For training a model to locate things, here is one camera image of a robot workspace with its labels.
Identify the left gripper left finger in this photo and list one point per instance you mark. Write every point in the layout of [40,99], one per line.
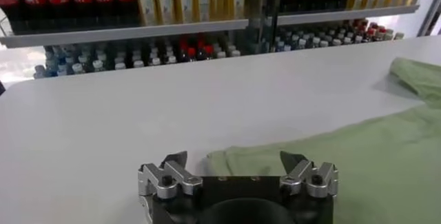
[172,177]

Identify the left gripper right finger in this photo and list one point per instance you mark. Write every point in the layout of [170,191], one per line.
[310,180]

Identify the green printed t-shirt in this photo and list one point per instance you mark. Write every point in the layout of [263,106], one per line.
[379,160]

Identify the small dark bottle white cap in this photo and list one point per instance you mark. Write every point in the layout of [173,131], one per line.
[171,59]
[138,63]
[120,65]
[155,61]

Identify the small red cap cola bottle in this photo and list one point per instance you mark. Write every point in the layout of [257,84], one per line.
[191,53]
[208,50]

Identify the small green water bottle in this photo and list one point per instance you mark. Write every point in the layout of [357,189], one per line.
[98,65]
[78,68]

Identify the grey metal shelf unit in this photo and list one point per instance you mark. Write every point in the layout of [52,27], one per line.
[344,15]
[120,34]

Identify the small blue drink bottle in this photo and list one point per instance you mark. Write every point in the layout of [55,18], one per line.
[62,70]
[39,72]

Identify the black slanted frame pole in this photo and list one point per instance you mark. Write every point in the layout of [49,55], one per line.
[429,17]

